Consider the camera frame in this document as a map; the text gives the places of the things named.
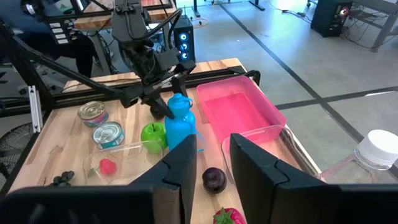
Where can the black box white labels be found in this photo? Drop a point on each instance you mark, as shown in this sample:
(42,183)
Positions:
(66,31)

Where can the blue squeeze bottle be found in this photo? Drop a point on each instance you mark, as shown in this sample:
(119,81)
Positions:
(180,124)

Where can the black grape bunch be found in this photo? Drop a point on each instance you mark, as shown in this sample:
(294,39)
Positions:
(63,177)

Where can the tin can teal label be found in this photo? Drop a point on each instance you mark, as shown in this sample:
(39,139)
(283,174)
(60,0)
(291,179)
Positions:
(107,133)

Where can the pink plastic bin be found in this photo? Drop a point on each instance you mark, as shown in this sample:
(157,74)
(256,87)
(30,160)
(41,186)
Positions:
(236,109)

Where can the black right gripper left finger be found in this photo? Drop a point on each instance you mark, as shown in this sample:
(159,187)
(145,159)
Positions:
(177,174)

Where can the clear plastic container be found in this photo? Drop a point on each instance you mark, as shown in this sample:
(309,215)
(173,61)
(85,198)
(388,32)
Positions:
(130,161)
(286,152)

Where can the black computer tower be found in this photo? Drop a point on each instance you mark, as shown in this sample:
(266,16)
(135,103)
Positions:
(329,18)

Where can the tin can pink blue label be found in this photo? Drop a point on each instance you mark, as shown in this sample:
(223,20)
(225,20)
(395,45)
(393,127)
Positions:
(91,110)

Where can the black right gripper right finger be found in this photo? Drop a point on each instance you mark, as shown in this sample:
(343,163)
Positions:
(255,180)

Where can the red tomato toy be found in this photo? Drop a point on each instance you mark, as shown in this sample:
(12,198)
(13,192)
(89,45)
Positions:
(236,217)

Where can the person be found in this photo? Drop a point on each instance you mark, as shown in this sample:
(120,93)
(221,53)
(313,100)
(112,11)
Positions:
(84,59)

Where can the dark plum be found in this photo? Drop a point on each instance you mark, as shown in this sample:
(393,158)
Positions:
(214,180)
(156,114)

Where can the white aluminium rail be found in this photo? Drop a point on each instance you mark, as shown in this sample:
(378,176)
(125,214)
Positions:
(35,109)

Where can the grey metal table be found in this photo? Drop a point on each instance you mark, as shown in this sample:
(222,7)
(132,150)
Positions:
(385,28)

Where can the wooden background table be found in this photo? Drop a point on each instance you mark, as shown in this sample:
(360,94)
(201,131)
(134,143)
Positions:
(93,21)

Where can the small red strawberry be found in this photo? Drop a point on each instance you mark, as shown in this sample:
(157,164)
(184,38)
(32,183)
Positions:
(108,167)

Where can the green apple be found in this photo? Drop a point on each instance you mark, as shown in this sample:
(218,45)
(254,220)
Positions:
(152,133)

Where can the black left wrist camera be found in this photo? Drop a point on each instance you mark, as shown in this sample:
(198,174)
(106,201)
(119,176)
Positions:
(130,97)

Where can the computer tower blue fans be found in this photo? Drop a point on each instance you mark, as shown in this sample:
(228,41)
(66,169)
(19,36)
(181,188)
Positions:
(184,43)

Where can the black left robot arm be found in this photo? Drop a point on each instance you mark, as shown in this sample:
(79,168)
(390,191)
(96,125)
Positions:
(127,21)

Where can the clear bottle white cap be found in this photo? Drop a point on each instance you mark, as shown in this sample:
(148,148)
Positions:
(381,146)

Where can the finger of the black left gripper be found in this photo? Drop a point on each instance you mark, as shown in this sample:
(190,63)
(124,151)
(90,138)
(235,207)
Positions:
(180,84)
(160,104)

